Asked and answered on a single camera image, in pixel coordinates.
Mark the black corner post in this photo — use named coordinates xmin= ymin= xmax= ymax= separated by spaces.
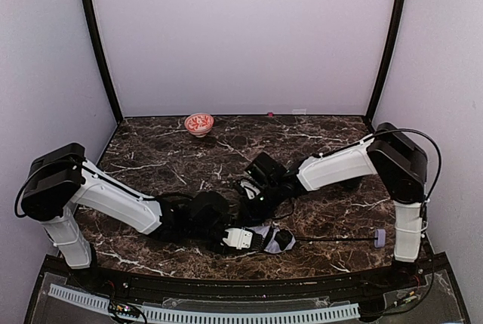
xmin=363 ymin=0 xmax=405 ymax=131
xmin=82 ymin=0 xmax=124 ymax=125

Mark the right black corner post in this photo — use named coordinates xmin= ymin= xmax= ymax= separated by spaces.
xmin=363 ymin=0 xmax=405 ymax=131

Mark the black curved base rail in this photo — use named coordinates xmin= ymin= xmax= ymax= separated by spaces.
xmin=30 ymin=253 xmax=456 ymax=304

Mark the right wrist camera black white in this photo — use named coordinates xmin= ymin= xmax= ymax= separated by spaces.
xmin=234 ymin=178 xmax=261 ymax=200

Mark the white slotted cable duct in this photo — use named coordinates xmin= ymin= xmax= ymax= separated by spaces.
xmin=48 ymin=284 xmax=360 ymax=323

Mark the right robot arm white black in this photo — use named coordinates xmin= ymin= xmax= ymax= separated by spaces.
xmin=237 ymin=122 xmax=435 ymax=263

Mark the lavender folding umbrella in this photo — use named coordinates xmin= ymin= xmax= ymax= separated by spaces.
xmin=245 ymin=226 xmax=386 ymax=255

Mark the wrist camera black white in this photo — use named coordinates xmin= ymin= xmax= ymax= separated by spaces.
xmin=222 ymin=226 xmax=270 ymax=251
xmin=234 ymin=178 xmax=261 ymax=200

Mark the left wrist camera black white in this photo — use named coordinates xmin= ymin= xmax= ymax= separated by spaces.
xmin=222 ymin=226 xmax=270 ymax=251

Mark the left black corner post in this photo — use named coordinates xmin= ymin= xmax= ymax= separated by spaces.
xmin=82 ymin=0 xmax=124 ymax=125

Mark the red patterned ceramic bowl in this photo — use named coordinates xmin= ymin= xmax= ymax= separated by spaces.
xmin=184 ymin=113 xmax=214 ymax=138

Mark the small circuit board with wires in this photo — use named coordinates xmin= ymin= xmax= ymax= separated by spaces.
xmin=107 ymin=300 xmax=148 ymax=324

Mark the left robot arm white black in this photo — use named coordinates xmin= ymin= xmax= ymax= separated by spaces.
xmin=14 ymin=143 xmax=232 ymax=270

